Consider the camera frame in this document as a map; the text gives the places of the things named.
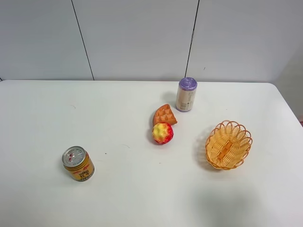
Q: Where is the red yellow bumpy ball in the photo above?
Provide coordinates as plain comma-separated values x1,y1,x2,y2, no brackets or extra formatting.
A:
152,122,174,145

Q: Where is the orange woven basket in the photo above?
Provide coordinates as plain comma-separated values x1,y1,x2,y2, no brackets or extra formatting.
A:
205,120,253,170

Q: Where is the gold drink can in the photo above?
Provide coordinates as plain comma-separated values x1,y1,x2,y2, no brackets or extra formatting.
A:
62,146,95,182

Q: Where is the purple capped paper roll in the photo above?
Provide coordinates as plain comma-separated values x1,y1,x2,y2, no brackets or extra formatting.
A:
176,77,197,112

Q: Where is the brown waffle slice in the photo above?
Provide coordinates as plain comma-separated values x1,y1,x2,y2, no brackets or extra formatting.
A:
152,104,178,126

